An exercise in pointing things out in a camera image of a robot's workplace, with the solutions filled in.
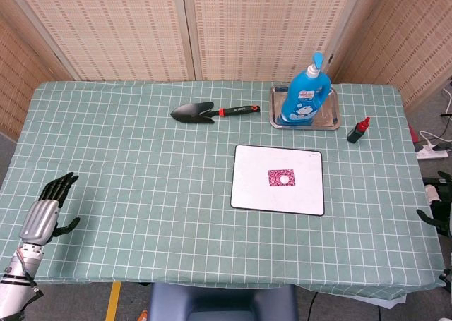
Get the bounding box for blue detergent pump bottle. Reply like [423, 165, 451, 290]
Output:
[280, 52, 333, 124]

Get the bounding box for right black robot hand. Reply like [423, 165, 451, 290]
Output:
[416, 171, 452, 237]

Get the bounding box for woven bamboo folding screen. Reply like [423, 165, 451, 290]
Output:
[0, 0, 452, 140]

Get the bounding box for white power strip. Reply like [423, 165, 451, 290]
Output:
[415, 140, 449, 160]

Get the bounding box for black garden trowel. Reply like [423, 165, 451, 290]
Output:
[170, 102, 261, 125]

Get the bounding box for black bottle red cap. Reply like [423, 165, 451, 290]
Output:
[347, 116, 371, 144]

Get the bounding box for white mouse pad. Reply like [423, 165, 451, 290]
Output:
[230, 144, 326, 217]

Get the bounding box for pink patterned rectangular card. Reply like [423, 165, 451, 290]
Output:
[267, 169, 296, 187]

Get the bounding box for dark blue chair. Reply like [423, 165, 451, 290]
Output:
[148, 282, 299, 321]

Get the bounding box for stainless steel tray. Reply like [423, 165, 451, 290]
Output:
[269, 84, 342, 131]

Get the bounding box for green checked tablecloth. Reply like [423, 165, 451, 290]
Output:
[0, 80, 446, 301]

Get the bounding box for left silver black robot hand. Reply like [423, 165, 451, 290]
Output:
[18, 172, 81, 246]

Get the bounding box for white power cable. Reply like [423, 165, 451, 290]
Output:
[419, 129, 448, 145]

